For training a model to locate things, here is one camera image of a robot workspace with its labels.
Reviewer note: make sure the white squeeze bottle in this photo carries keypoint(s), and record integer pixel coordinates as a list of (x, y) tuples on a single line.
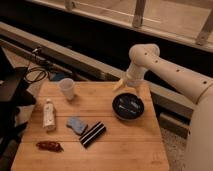
[(49, 116)]

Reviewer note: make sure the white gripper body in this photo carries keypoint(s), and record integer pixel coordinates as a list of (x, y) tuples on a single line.
[(134, 75)]

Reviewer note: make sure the wooden table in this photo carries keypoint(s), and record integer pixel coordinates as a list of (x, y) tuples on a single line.
[(124, 146)]

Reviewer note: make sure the black white striped block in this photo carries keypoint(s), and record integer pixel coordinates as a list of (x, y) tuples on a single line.
[(92, 134)]

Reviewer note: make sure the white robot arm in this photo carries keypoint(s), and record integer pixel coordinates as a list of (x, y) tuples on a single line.
[(197, 87)]

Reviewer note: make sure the black round bowl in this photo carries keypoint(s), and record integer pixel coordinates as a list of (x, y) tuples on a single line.
[(127, 106)]

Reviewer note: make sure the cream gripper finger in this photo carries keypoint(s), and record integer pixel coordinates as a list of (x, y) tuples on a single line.
[(119, 85), (138, 91)]

